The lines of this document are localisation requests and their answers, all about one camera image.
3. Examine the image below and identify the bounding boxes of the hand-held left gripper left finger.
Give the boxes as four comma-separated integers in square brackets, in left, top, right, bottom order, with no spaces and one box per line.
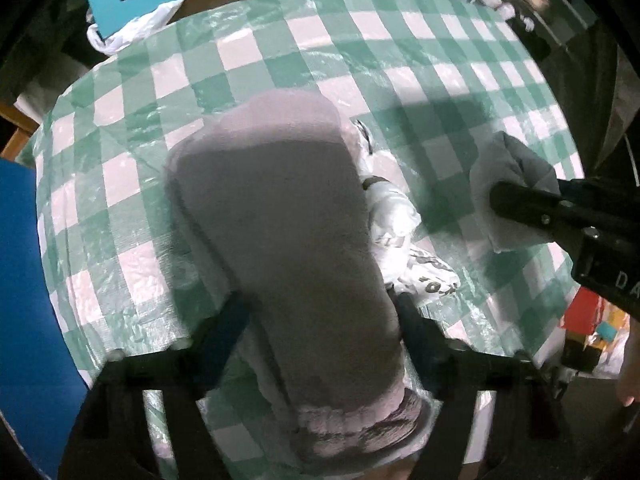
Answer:
[62,290,251,480]

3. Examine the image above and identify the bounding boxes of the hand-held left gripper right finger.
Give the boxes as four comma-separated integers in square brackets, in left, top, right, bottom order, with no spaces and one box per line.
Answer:
[397,291,576,480]

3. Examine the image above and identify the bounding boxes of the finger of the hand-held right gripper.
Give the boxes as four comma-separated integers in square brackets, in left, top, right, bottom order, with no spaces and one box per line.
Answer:
[489,180,593,242]

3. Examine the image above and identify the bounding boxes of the light grey sock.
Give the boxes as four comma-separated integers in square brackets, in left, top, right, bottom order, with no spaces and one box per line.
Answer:
[469,131,573,255]

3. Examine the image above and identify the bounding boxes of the large grey fuzzy sock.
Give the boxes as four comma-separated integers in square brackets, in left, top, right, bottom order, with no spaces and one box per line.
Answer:
[164,87,432,467]

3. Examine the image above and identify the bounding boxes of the cardboard shoe box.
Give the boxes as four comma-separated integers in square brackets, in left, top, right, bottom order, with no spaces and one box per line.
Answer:
[0,159,92,480]

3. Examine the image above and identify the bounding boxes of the person's right hand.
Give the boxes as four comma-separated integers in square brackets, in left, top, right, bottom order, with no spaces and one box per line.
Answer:
[619,331,640,408]

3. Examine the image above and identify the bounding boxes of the colourful cardboard box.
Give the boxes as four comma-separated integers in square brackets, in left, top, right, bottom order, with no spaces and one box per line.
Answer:
[559,287,632,376]

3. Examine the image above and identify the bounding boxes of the white printed plastic bag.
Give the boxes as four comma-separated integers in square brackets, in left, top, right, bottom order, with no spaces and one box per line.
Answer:
[350,119,462,307]

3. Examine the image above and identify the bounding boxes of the metal shoe rack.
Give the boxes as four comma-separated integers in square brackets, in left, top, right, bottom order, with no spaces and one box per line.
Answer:
[470,0,603,63]

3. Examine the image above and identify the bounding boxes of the white shoes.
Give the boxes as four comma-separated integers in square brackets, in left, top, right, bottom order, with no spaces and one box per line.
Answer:
[482,0,536,31]

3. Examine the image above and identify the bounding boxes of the green checked plastic tablecloth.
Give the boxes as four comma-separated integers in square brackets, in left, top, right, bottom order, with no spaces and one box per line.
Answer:
[34,0,587,480]

